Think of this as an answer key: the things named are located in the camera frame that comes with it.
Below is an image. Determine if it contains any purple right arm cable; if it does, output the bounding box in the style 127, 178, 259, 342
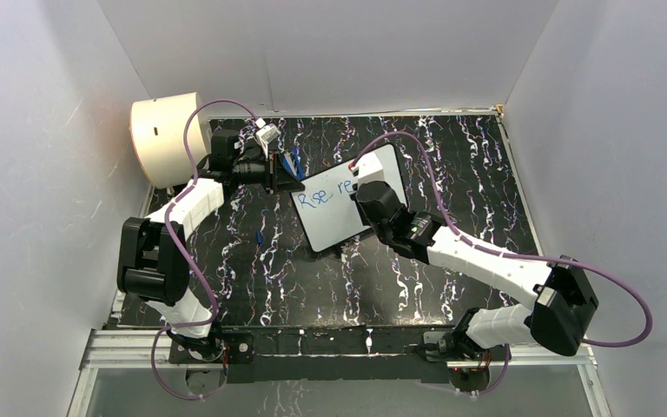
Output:
352, 130, 654, 398

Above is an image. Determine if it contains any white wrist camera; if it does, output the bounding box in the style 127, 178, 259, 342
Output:
254, 117, 281, 146
350, 152, 386, 188

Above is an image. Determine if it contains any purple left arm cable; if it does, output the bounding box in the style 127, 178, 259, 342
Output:
150, 98, 266, 401

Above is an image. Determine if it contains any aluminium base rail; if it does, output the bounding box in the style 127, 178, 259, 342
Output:
69, 327, 611, 416

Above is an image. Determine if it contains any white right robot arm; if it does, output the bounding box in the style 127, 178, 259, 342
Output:
353, 181, 598, 361

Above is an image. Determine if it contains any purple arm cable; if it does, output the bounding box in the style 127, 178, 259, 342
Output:
150, 98, 266, 401
352, 130, 654, 398

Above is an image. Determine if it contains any cream cylindrical drum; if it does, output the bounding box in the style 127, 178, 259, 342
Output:
129, 92, 210, 189

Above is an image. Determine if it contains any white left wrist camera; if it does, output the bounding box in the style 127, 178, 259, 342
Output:
254, 117, 281, 146

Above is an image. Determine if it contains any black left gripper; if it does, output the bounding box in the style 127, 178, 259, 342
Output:
234, 150, 307, 196

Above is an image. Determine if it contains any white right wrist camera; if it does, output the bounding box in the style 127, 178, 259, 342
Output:
350, 152, 386, 188

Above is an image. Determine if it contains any black framed whiteboard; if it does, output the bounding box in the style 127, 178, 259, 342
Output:
290, 142, 409, 253

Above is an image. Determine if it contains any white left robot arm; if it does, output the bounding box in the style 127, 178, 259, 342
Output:
117, 124, 304, 361

